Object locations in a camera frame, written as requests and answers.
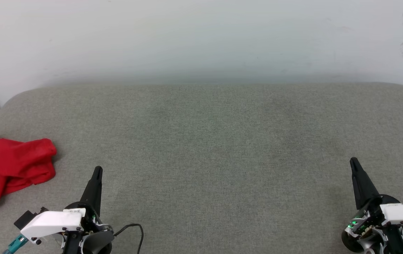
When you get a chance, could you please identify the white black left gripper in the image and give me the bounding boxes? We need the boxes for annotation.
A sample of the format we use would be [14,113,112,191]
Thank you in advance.
[20,166,114,254]

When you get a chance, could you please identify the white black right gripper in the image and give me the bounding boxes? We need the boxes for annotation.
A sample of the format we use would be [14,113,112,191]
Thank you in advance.
[341,157,403,254]

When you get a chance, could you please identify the red white basketball jersey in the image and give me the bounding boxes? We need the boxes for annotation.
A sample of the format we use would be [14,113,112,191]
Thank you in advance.
[0,131,57,218]

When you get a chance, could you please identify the grey fabric sofa cushion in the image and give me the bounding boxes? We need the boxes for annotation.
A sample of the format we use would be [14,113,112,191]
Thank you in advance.
[0,82,403,254]

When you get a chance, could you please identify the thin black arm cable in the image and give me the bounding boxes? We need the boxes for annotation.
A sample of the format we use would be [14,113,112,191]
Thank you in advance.
[113,223,144,254]

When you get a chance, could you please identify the teal plug camera cable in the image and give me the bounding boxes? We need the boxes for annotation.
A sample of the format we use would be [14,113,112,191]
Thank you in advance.
[3,234,29,254]

